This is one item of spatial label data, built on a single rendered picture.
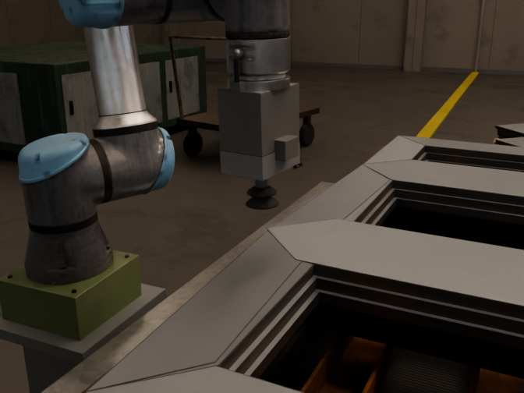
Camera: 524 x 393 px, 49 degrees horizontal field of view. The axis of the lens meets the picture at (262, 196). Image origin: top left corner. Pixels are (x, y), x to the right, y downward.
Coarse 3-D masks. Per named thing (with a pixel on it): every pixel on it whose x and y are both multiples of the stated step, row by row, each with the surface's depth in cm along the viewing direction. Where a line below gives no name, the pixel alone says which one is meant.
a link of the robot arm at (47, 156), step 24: (48, 144) 95; (72, 144) 94; (96, 144) 99; (24, 168) 93; (48, 168) 92; (72, 168) 93; (96, 168) 96; (24, 192) 95; (48, 192) 93; (72, 192) 94; (96, 192) 97; (48, 216) 94; (72, 216) 95
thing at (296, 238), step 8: (296, 224) 94; (304, 224) 94; (312, 224) 94; (320, 224) 94; (328, 224) 94; (288, 232) 90; (296, 232) 90; (304, 232) 90; (312, 232) 90; (320, 232) 90; (280, 240) 87; (288, 240) 87; (296, 240) 87; (304, 240) 87; (312, 240) 87; (288, 248) 84; (296, 248) 84; (304, 248) 84; (296, 256) 82
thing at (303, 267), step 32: (448, 160) 144; (480, 160) 140; (512, 160) 138; (384, 192) 113; (416, 192) 115; (448, 192) 113; (480, 192) 110; (288, 288) 73; (320, 288) 80; (352, 288) 77; (384, 288) 76; (416, 288) 74; (256, 320) 65; (288, 320) 72; (416, 320) 74; (448, 320) 72; (480, 320) 71; (512, 320) 69; (224, 352) 60; (256, 352) 64
